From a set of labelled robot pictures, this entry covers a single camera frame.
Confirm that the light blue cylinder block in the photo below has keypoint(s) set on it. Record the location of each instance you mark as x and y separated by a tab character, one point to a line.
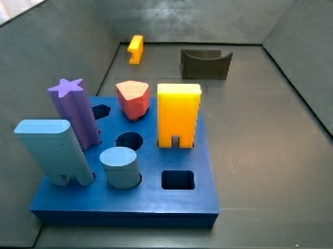
119	162

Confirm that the tall yellow rectangular block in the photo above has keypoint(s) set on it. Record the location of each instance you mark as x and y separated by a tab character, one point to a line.
178	112

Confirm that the small yellow arch block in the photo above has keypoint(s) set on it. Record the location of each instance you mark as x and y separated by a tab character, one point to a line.
135	49

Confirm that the light blue arch block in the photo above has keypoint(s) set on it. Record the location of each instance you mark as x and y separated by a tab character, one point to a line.
51	143

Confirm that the purple star block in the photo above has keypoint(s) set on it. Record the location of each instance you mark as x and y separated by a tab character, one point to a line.
72	104

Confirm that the red pentagon block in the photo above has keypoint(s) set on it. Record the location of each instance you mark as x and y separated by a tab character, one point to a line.
134	98

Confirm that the blue shape sorter base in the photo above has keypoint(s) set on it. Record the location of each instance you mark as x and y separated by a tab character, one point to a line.
175	195

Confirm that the black curved fixture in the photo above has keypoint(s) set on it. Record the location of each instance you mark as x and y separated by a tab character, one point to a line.
205	64

